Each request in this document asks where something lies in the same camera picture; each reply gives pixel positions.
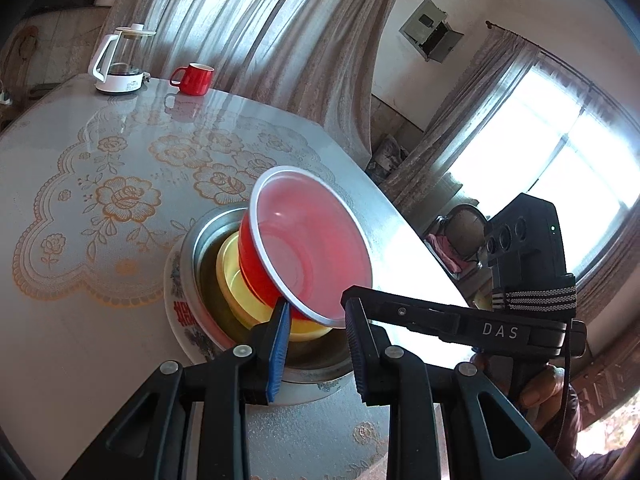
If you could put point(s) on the red plastic bowl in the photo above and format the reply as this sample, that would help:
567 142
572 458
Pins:
310 240

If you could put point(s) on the person's right forearm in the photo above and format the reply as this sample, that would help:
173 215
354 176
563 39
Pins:
590 450

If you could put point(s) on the bright window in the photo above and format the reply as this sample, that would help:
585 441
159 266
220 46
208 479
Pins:
550 150

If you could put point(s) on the tan wall hanging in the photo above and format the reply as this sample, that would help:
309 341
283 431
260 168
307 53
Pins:
25 42

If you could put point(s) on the narrow beige curtain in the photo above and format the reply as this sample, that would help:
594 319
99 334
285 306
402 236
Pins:
480 110

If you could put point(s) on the red and blue printed plate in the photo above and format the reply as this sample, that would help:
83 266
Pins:
182 315

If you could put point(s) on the lace floral table mat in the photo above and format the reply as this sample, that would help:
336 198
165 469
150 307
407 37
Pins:
125 200

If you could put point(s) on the grey electrical panel box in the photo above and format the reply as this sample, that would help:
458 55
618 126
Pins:
425 27

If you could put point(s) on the dark round-backed chair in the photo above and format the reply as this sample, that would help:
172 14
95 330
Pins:
465 230

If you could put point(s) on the wide beige curtain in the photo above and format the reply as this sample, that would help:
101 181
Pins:
280 35

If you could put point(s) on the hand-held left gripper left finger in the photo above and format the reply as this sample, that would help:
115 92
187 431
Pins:
280 347

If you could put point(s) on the grey bundle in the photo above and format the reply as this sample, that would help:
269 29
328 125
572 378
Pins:
387 160

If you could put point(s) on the person's right hand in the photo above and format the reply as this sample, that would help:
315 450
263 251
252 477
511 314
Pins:
547 400

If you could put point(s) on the yellow plastic bowl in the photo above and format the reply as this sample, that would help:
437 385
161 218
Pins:
230 280

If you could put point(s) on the white glass electric kettle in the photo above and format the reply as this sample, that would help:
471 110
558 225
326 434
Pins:
117 75

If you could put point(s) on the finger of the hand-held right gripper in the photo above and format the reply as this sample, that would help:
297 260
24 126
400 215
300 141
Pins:
415 315

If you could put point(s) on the stainless steel bowl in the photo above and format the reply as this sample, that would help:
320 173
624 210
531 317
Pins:
210 240

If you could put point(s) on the curtain rod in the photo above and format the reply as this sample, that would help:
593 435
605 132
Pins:
540 50

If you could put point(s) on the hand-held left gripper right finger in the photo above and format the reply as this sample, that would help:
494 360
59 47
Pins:
356 347

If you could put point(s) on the pink cushion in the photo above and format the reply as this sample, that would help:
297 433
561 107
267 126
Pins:
445 250

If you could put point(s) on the red mug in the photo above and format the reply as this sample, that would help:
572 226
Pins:
195 80

